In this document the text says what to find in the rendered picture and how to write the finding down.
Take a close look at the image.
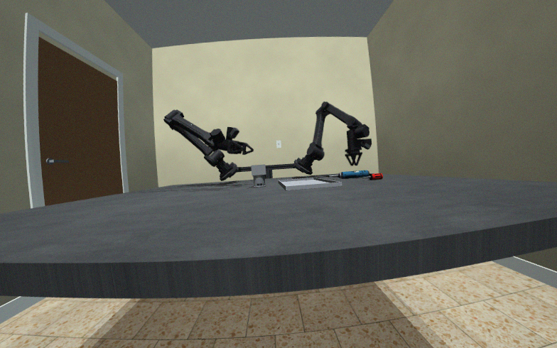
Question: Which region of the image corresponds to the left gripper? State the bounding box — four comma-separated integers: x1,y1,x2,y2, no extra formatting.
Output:
345,138,362,166

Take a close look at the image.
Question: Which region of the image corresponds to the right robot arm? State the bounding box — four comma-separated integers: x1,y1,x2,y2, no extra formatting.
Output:
164,109,239,178

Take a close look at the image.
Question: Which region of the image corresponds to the white l-shaped bracket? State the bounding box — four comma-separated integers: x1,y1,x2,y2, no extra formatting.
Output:
251,165,266,175

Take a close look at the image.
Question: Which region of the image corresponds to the grey cylinder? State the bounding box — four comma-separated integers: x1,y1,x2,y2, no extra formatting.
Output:
253,175,265,187

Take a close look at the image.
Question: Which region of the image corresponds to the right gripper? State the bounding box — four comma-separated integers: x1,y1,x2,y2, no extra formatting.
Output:
223,141,254,155

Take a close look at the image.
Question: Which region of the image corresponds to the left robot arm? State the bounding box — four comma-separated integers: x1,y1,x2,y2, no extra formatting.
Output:
297,102,372,172

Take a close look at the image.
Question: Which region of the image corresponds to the white shallow rectangular tray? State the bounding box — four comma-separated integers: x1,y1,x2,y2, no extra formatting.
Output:
278,178,342,190

